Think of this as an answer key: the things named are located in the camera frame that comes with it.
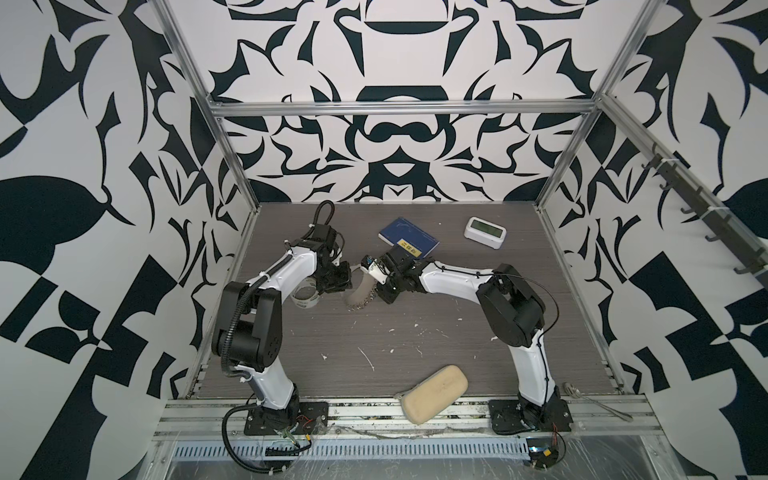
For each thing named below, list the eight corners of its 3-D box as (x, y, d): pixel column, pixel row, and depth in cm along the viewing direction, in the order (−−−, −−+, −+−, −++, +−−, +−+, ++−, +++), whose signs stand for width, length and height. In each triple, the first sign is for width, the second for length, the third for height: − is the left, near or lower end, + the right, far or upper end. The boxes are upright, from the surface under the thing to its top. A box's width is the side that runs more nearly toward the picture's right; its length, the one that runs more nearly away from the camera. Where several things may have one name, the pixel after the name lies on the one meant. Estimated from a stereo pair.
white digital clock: (460, 236, 112) (462, 230, 109) (467, 220, 117) (469, 214, 114) (500, 251, 108) (504, 245, 105) (506, 234, 113) (509, 227, 110)
